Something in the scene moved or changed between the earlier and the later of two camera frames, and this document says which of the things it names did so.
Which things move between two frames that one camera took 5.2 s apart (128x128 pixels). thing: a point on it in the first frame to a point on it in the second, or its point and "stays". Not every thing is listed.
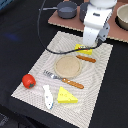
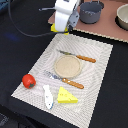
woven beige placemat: x=67 y=83 stays
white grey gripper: x=96 y=25 to x=66 y=14
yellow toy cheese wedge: x=65 y=97 stays
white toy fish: x=48 y=96 stays
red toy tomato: x=29 y=81 stays
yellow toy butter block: x=84 y=51 to x=53 y=28
